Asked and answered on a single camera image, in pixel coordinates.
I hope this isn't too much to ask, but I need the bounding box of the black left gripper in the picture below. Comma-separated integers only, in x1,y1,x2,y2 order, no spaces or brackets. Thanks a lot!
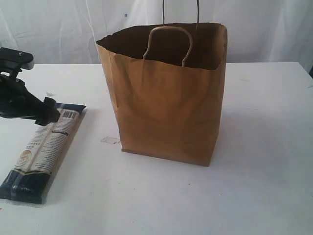
0,47,60,126

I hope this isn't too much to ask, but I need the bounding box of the white backdrop curtain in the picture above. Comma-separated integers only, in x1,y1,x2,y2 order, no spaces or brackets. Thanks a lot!
0,0,313,70

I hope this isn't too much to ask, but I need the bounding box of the clear tape piece on table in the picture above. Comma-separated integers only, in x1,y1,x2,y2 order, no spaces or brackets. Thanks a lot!
101,137,120,144

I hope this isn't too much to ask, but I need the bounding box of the blue white spaghetti packet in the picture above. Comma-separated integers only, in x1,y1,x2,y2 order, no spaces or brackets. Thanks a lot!
0,103,86,204

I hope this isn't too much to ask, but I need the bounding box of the large brown paper shopping bag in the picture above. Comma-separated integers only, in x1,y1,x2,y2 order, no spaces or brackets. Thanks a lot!
95,0,227,167

